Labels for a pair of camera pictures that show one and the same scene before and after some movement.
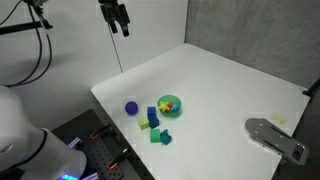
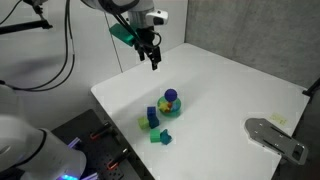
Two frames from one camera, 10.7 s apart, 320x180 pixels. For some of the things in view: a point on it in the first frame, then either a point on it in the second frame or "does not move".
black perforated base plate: (106, 156) does not move
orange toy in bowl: (170, 104) does not move
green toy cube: (155, 135) does not move
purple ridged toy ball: (131, 108) -> (170, 94)
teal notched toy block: (165, 137) does not move
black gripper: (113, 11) -> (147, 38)
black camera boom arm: (29, 26) does not move
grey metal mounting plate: (265, 133) does not move
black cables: (25, 82) -> (67, 21)
